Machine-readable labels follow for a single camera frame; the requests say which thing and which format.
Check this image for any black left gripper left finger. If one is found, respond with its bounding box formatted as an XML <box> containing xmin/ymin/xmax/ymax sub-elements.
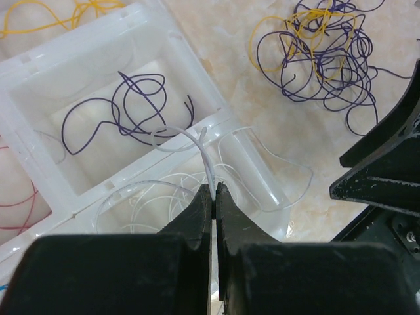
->
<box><xmin>1</xmin><ymin>184</ymin><xmax>213</xmax><ymax>314</ymax></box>

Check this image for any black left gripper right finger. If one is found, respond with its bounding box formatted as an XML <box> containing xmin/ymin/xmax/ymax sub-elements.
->
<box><xmin>214</xmin><ymin>183</ymin><xmax>419</xmax><ymax>314</ymax></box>

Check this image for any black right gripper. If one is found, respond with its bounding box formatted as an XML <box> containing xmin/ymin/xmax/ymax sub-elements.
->
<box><xmin>329</xmin><ymin>66</ymin><xmax>419</xmax><ymax>217</ymax></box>

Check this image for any white wire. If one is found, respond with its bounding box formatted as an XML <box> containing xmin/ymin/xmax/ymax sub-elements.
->
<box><xmin>151</xmin><ymin>126</ymin><xmax>218</xmax><ymax>200</ymax></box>

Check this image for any pink wire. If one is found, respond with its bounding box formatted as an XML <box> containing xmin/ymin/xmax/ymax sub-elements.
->
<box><xmin>0</xmin><ymin>146</ymin><xmax>39</xmax><ymax>230</ymax></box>

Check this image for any white compartment organizer tray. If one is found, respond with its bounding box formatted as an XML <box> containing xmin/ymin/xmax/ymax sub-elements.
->
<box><xmin>0</xmin><ymin>0</ymin><xmax>291</xmax><ymax>263</ymax></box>

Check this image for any grey wire in tray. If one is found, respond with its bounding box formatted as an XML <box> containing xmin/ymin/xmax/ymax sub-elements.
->
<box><xmin>94</xmin><ymin>127</ymin><xmax>314</xmax><ymax>236</ymax></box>

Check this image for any tangled wire pile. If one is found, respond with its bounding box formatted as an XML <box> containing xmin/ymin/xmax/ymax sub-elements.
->
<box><xmin>249</xmin><ymin>0</ymin><xmax>414</xmax><ymax>136</ymax></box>

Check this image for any dark purple wire in tray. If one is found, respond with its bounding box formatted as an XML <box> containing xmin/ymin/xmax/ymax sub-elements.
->
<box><xmin>61</xmin><ymin>71</ymin><xmax>195</xmax><ymax>156</ymax></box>

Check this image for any yellow wire in tray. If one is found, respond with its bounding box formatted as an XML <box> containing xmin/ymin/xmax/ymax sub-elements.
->
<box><xmin>0</xmin><ymin>0</ymin><xmax>125</xmax><ymax>39</ymax></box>

